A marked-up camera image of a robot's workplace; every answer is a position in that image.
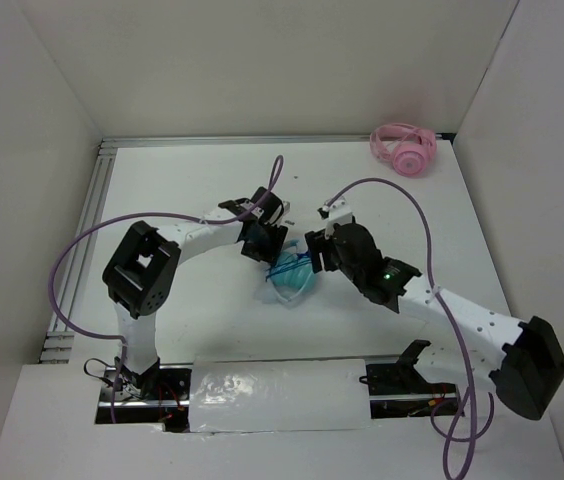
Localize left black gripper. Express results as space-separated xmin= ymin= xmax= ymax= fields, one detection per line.
xmin=240 ymin=220 xmax=288 ymax=267

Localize blue headphone cord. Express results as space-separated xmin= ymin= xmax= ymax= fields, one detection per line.
xmin=264 ymin=249 xmax=318 ymax=284

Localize teal cat-ear headphones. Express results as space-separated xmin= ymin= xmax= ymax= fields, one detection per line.
xmin=255 ymin=239 xmax=317 ymax=308

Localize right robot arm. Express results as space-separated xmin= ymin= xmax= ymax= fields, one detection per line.
xmin=305 ymin=223 xmax=564 ymax=420

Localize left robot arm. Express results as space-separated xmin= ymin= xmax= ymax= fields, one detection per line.
xmin=103 ymin=187 xmax=290 ymax=399

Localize pink headphones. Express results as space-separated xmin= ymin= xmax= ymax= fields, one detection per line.
xmin=369 ymin=123 xmax=437 ymax=177

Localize white foil cover plate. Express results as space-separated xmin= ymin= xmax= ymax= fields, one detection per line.
xmin=188 ymin=359 xmax=371 ymax=434

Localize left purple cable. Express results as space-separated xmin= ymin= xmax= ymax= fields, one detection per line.
xmin=47 ymin=154 xmax=286 ymax=424

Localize purple cable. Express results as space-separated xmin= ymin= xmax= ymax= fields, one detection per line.
xmin=47 ymin=154 xmax=286 ymax=424
xmin=326 ymin=178 xmax=496 ymax=479

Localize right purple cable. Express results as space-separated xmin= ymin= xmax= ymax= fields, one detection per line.
xmin=326 ymin=178 xmax=496 ymax=479

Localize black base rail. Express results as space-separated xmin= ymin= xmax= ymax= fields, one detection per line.
xmin=95 ymin=363 xmax=458 ymax=433

